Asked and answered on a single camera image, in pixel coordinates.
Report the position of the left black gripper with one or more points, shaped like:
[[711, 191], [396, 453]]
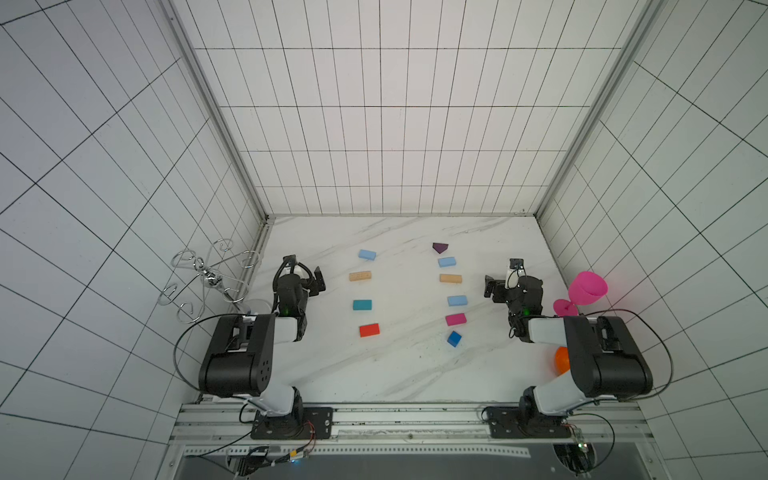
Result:
[[320, 283]]

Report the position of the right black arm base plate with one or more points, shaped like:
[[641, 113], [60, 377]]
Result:
[[520, 423]]

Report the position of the magenta block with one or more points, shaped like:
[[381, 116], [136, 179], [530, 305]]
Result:
[[456, 319]]

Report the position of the chrome cup holder rack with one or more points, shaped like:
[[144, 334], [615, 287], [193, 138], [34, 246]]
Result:
[[196, 277]]

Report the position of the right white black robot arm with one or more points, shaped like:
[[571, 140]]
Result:
[[605, 362]]

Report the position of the orange plastic bowl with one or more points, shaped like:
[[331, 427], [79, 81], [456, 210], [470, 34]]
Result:
[[562, 360]]

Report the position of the pink plastic goblet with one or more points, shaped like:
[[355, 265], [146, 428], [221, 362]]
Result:
[[586, 289]]

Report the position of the teal block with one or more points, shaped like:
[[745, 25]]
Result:
[[362, 305]]

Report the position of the natural wood block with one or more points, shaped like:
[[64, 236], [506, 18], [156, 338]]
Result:
[[450, 278], [360, 276]]

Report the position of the dark blue cube block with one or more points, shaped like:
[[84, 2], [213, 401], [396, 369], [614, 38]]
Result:
[[454, 338]]

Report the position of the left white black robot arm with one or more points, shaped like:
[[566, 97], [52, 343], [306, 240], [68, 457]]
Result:
[[239, 360]]

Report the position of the aluminium mounting rail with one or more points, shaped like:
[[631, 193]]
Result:
[[217, 424]]

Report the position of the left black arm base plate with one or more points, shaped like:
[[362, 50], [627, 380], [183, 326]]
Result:
[[315, 423]]

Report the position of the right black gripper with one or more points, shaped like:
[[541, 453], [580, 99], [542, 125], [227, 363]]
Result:
[[503, 284]]

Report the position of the red block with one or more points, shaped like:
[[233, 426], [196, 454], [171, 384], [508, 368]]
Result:
[[369, 330]]

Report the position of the light blue block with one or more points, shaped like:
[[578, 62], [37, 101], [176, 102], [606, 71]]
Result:
[[367, 255], [447, 262], [457, 300]]

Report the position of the purple triangle block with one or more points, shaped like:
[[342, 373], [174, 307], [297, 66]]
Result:
[[440, 248]]

